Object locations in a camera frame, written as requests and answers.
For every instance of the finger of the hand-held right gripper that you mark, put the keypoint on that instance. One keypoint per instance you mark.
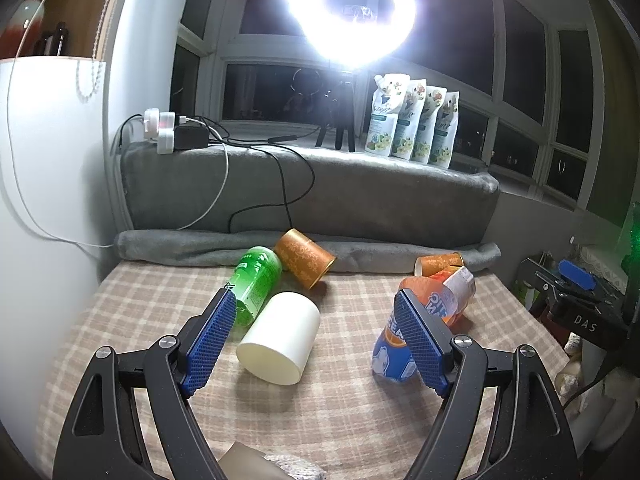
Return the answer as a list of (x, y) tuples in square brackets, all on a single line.
[(577, 274)]

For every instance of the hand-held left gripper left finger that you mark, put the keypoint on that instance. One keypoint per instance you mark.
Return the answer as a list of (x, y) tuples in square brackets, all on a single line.
[(210, 342)]

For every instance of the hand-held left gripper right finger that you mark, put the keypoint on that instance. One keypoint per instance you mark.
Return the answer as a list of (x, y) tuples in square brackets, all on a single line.
[(420, 345)]

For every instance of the white and orange cup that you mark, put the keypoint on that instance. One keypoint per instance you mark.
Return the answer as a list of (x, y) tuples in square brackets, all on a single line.
[(461, 285)]

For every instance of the small orange paper cup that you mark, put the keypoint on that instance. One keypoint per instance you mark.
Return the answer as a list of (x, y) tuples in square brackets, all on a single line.
[(437, 262)]

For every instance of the orange patterned cup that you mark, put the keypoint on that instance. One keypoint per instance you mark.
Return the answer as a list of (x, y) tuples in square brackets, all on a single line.
[(300, 256)]

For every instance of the orange and blue snack bag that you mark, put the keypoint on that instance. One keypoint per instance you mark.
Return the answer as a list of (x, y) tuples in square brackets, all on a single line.
[(390, 355)]

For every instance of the white lace cloth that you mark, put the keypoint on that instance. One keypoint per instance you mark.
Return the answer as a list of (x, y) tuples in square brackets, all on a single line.
[(607, 262)]

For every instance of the cream plush toy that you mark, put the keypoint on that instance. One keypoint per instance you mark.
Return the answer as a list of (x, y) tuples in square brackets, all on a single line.
[(575, 385)]

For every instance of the green plastic bottle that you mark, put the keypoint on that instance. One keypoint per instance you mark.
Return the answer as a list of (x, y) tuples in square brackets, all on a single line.
[(256, 280)]

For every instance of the plaid beige cloth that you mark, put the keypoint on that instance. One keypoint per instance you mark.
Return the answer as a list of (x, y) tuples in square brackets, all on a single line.
[(345, 400)]

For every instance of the rolled grey blanket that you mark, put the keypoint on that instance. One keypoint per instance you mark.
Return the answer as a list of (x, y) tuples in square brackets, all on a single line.
[(165, 250)]

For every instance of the tan cardboard piece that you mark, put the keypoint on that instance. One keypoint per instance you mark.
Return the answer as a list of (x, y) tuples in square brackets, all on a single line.
[(242, 462)]

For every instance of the grey knitted cloth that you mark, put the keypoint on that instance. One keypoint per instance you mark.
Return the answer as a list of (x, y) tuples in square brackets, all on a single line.
[(295, 467)]

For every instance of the white green refill pouch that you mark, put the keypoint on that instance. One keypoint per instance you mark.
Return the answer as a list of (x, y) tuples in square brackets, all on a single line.
[(427, 135), (382, 120), (410, 130), (446, 135)]

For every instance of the black power adapter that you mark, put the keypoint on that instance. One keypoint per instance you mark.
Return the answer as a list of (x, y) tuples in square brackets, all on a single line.
[(192, 137)]

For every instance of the white cabinet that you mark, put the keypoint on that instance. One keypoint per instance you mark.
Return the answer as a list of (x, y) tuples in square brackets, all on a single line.
[(45, 210)]

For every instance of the white plug adapter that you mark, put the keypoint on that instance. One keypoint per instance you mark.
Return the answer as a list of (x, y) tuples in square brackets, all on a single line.
[(157, 125)]

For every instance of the black tripod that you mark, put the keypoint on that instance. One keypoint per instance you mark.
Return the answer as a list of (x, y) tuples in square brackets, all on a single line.
[(344, 110)]

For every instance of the dark glass bottle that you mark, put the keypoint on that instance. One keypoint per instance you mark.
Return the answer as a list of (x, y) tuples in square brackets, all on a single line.
[(55, 40)]

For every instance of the red and white jar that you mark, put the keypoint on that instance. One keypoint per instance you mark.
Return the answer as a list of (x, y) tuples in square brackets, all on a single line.
[(22, 20)]

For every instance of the white window frame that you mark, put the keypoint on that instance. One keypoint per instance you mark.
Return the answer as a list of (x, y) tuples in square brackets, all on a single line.
[(500, 85)]

